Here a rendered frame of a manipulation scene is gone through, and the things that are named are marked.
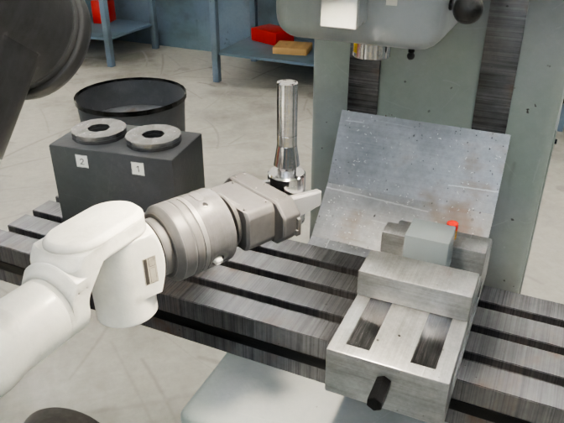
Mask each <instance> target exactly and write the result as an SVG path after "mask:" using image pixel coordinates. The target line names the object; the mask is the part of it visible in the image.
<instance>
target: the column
mask: <svg viewBox="0 0 564 423"><path fill-rule="evenodd" d="M482 1H483V14H482V16H481V18H480V19H479V20H478V21H477V22H475V23H472V24H462V23H459V22H458V23H457V24H456V25H455V26H454V27H453V28H452V29H451V30H450V31H449V32H448V33H447V34H446V35H445V36H444V37H443V38H442V39H441V40H440V41H439V42H438V43H437V44H435V45H434V46H432V47H430V48H428V49H425V50H415V52H414V54H415V58H414V59H413V60H408V59H407V54H408V53H409V52H408V49H402V48H395V47H391V54H390V57H389V58H388V59H385V60H361V59H358V58H355V57H354V56H353V43H348V42H340V41H332V40H324V39H315V46H314V81H313V114H312V149H311V190H314V189H318V190H320V191H321V203H322V199H323V196H324V194H325V190H326V186H327V183H328V178H329V174H330V169H331V165H332V157H333V153H334V149H335V144H336V140H337V131H338V127H339V123H340V118H341V114H342V110H346V111H348V110H349V111H352V112H362V113H368V114H373V115H379V116H385V117H392V118H395V117H396V118H402V119H408V120H413V121H419V122H425V123H435V124H441V125H447V126H453V127H459V128H469V129H475V130H481V131H487V132H492V133H503V134H508V135H511V137H510V141H509V148H508V152H507V156H506V160H505V164H504V171H503V175H502V180H501V183H500V187H499V194H498V199H497V203H496V207H495V211H494V215H493V221H492V226H491V229H490V233H489V236H488V238H491V239H492V240H493V243H492V247H491V252H490V257H489V261H488V270H487V274H486V277H485V281H484V283H483V285H486V286H489V287H493V288H496V289H501V290H507V291H510V292H514V293H518V294H521V290H522V286H523V282H524V278H525V271H526V268H527V264H528V260H529V256H530V249H531V245H532V241H533V237H534V233H535V226H536V223H537V218H538V215H539V210H540V207H541V200H542V196H543V192H544V188H545V184H546V177H547V173H548V170H549V165H550V162H551V155H552V150H553V147H554V144H556V142H557V139H556V132H557V128H558V123H559V119H560V115H561V107H562V103H564V99H563V98H564V0H482ZM320 207H321V205H319V206H318V207H316V208H314V209H312V210H311V217H310V238H311V236H312V233H313V230H314V227H315V224H316V219H317V216H318V213H319V211H320Z"/></svg>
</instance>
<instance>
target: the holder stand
mask: <svg viewBox="0 0 564 423"><path fill-rule="evenodd" d="M49 147H50V155H51V160H52V165H53V169H54V173H55V182H56V186H57V191H58V196H59V200H60V208H61V212H62V217H63V222H65V221H67V220H69V219H70V218H72V217H74V216H76V215H77V214H79V213H81V212H83V211H85V210H86V209H88V208H90V207H92V206H95V205H97V204H100V203H103V202H107V201H129V202H132V203H133V204H135V205H137V206H139V207H141V208H142V210H143V212H146V210H147V208H148V207H149V206H152V205H154V204H157V203H160V202H162V201H167V200H169V199H171V198H174V197H177V196H181V195H184V194H186V193H189V192H192V191H195V190H198V189H200V188H205V176H204V164H203V150H202V137H201V133H193V132H186V131H180V130H179V129H178V128H176V127H174V126H170V125H166V124H151V125H144V126H134V125H127V124H126V123H124V122H123V121H121V120H117V119H113V118H98V119H91V120H87V121H84V122H81V123H78V124H76V125H75V126H74V127H73V128H72V129H71V131H70V132H68V133H67V134H65V135H64V136H62V137H60V138H58V139H57V140H55V141H54V142H53V143H51V144H50V146H49Z"/></svg>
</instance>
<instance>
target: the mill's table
mask: <svg viewBox="0 0 564 423"><path fill-rule="evenodd" d="M55 199H56V201H47V202H46V203H44V204H42V205H40V206H38V207H36V208H35V209H33V214H34V215H33V216H30V215H27V214H25V215H23V216H22V217H20V218H19V219H17V220H15V221H14V222H11V223H10V224H8V232H7V231H4V230H1V229H0V280H2V281H5V282H8V283H11V284H14V285H18V286H21V285H22V281H23V276H24V271H25V270H26V268H27V267H29V266H30V265H31V263H30V254H31V250H32V247H33V244H34V243H35V242H37V241H39V240H40V239H41V238H44V237H45V236H46V234H47V233H48V232H49V231H50V230H51V229H53V228H54V227H56V226H58V225H60V224H61V223H63V217H62V212H61V208H60V200H59V196H56V197H55ZM365 259H366V258H365V257H361V256H357V255H353V254H350V253H344V252H340V251H336V250H332V249H329V248H322V247H318V246H315V245H311V244H307V243H301V242H297V241H293V240H289V239H287V240H284V241H283V242H281V243H275V242H273V241H272V240H271V241H269V242H267V243H264V244H262V245H259V246H257V247H256V248H252V249H250V250H248V251H244V250H242V249H241V248H240V247H237V250H236V253H235V254H234V256H233V257H232V258H231V259H229V260H228V261H226V262H223V263H221V264H219V265H216V266H214V267H212V268H209V269H207V270H204V271H202V272H200V273H198V274H195V275H192V276H191V277H189V278H186V279H183V280H182V281H174V280H172V279H170V278H168V277H166V276H165V277H164V287H163V291H162V292H160V293H158V294H156V295H157V301H158V310H157V311H156V313H155V314H154V315H153V316H152V317H151V318H150V319H149V320H147V321H146V322H144V323H142V324H140V325H142V326H147V327H150V328H153V329H155V330H158V331H161V332H166V333H169V334H171V335H174V336H177V337H181V338H184V339H187V340H190V341H193V342H197V343H200V344H203V345H206V346H208V347H213V348H215V349H218V350H221V351H224V352H227V353H231V354H234V355H237V356H239V357H243V358H247V359H250V360H253V361H255V362H258V363H263V364H266V365H269V366H271V367H274V368H278V369H282V370H284V371H287V372H290V373H294V374H297V375H300V376H303V377H306V378H308V379H313V380H315V381H319V382H322V383H325V377H326V349H327V347H328V345H329V343H330V342H331V340H332V338H333V337H334V335H335V333H336V331H337V329H338V327H339V326H340V325H341V323H342V320H343V319H344V317H345V315H346V314H347V312H348V310H349V308H350V307H351V305H352V303H353V302H354V300H355V298H356V296H357V295H358V293H357V289H358V271H359V270H360V268H361V266H362V265H363V262H364V261H365ZM445 422H447V423H564V304H561V303H556V302H553V301H549V300H542V299H539V298H535V297H532V296H528V295H522V294H518V293H514V292H510V291H507V290H501V289H496V288H493V287H489V286H486V285H484V286H483V288H482V292H481V295H480V298H479V301H478V306H477V309H476V312H475V316H474V318H473V323H472V327H471V330H470V333H469V336H468V340H467V345H466V347H465V351H464V354H463V357H462V362H461V366H460V368H459V372H458V375H457V380H456V383H455V386H454V390H453V392H452V397H451V401H450V404H449V407H448V410H447V413H446V419H445Z"/></svg>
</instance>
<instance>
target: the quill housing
mask: <svg viewBox="0 0 564 423"><path fill-rule="evenodd" d="M455 1H456V0H368V14H367V21H366V22H365V23H363V24H362V25H360V26H359V27H358V28H357V29H340V28H331V27H322V26H321V0H276V13H277V19H278V22H279V25H280V27H281V28H282V29H283V30H284V31H285V32H286V33H287V34H289V35H293V36H295V37H301V38H309V39H324V40H332V41H340V42H348V43H355V44H370V45H378V46H386V47H395V48H402V49H410V50H425V49H428V48H430V47H432V46H434V45H435V44H437V43H438V42H439V41H440V40H441V39H442V38H443V37H444V36H445V35H446V34H447V33H448V32H449V31H450V30H451V29H452V28H453V27H454V26H455V25H456V24H457V23H458V21H456V19H455V18H454V16H453V12H452V8H453V4H454V2H455Z"/></svg>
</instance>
